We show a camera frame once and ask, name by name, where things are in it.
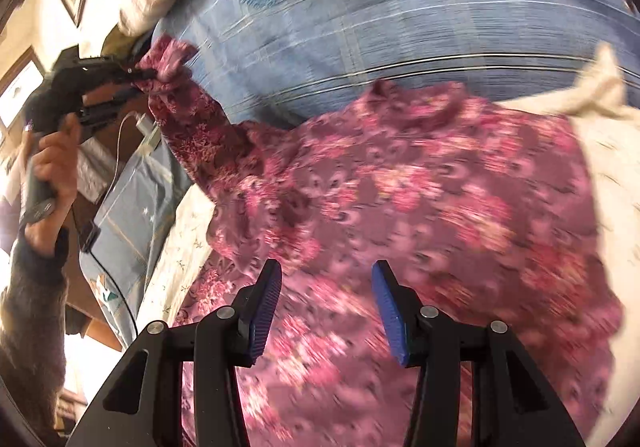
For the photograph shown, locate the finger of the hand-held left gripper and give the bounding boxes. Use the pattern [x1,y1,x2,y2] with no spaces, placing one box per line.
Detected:
[102,58,157,79]
[75,86,147,128]

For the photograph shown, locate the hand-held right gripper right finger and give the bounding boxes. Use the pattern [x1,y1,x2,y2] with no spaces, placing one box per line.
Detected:
[371,259,586,447]

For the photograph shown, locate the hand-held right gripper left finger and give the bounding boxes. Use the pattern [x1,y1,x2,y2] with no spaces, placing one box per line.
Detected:
[65,258,283,447]

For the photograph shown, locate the pink floral shirt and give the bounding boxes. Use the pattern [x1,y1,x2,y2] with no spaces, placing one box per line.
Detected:
[135,36,626,447]

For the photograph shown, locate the person's left forearm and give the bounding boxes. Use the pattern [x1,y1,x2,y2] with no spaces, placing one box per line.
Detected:
[0,227,71,433]

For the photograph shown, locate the person's left hand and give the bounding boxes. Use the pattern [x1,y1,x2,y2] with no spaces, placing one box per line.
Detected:
[27,117,82,257]

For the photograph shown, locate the light blue pillowcase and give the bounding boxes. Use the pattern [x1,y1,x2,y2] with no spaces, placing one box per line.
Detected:
[80,127,195,350]

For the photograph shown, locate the blue striped blanket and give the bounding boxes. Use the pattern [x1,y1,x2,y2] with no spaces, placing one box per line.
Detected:
[150,0,637,130]

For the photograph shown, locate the cream printed blanket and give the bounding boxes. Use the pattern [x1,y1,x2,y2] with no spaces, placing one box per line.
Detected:
[142,42,640,433]

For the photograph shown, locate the black cable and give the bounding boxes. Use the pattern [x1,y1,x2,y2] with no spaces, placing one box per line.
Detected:
[70,206,140,345]

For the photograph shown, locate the brown wooden bed frame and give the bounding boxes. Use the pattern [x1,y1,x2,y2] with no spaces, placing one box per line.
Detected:
[60,197,126,353]

